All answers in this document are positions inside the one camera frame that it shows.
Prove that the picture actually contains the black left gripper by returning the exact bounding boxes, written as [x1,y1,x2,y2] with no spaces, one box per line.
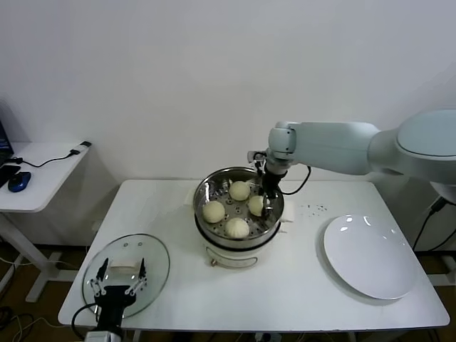
[88,256,148,332]

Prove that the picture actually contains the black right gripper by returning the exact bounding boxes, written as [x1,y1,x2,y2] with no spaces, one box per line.
[261,172,286,219]

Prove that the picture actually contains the white steamed baozi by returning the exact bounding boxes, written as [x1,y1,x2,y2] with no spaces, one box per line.
[229,180,251,202]
[224,217,250,240]
[202,200,226,224]
[247,195,266,217]

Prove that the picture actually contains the round glass pot lid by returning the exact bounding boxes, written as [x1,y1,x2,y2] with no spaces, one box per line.
[81,233,171,320]

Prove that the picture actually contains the stainless steel steamer basket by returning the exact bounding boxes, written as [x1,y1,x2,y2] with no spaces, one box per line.
[183,166,296,249]

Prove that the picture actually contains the white electric cooker base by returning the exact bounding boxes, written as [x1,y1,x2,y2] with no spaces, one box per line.
[197,217,289,270]

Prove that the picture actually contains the large white plate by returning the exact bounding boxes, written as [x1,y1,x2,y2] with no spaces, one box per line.
[323,213,418,300]

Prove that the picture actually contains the white side desk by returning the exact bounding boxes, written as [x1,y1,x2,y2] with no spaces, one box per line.
[0,142,93,304]

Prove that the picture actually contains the blue computer mouse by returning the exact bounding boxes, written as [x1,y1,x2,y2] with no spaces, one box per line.
[8,171,32,193]

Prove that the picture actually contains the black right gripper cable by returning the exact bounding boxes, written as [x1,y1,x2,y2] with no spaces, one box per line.
[277,165,313,196]

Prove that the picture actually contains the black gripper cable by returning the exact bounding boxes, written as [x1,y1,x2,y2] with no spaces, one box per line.
[72,302,99,338]
[277,165,313,196]

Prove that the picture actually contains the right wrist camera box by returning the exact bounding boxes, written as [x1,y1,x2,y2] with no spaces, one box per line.
[247,150,268,169]

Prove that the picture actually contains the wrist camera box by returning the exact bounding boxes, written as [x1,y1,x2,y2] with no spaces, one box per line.
[84,330,124,342]
[247,150,268,169]

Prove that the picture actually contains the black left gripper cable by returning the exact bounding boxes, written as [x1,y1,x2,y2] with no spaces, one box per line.
[72,302,99,338]

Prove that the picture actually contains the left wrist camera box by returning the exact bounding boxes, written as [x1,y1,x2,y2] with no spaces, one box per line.
[84,330,124,342]

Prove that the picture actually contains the dark floor cables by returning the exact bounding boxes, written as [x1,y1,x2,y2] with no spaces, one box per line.
[0,305,61,342]

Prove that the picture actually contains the black desk cable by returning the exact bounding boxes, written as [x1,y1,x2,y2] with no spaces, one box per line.
[14,150,81,168]

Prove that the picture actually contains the black power cable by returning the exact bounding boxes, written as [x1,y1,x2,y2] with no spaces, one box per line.
[413,195,456,252]

